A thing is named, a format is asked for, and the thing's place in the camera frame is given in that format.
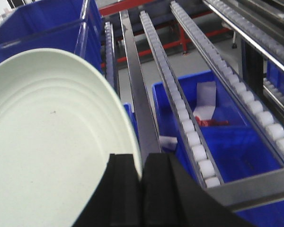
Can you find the red metal frame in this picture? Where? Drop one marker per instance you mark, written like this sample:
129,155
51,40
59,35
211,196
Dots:
172,35

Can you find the stainless steel shelf rack frame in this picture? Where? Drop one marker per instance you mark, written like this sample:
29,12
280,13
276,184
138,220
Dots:
253,191

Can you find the blue plastic crate on shelf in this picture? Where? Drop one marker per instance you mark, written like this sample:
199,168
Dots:
71,25

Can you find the white paper in bin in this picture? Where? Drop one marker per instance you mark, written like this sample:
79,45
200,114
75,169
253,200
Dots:
205,100

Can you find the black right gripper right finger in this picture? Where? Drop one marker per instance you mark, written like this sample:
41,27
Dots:
173,199

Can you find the left narrow roller track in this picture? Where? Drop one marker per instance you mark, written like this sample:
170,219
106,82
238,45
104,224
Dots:
111,67

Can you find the steel flat rail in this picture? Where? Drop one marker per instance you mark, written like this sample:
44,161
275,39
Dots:
148,137

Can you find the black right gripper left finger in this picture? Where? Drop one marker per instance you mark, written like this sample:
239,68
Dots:
116,202

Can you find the red packet in bin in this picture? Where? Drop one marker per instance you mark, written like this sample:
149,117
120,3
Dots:
210,122

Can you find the far right roller track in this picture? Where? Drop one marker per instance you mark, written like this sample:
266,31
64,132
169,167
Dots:
257,37

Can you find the white roller conveyor track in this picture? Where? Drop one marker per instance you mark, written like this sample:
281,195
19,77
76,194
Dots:
196,148

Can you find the pale green round plate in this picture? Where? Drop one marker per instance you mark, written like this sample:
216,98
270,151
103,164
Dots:
60,120

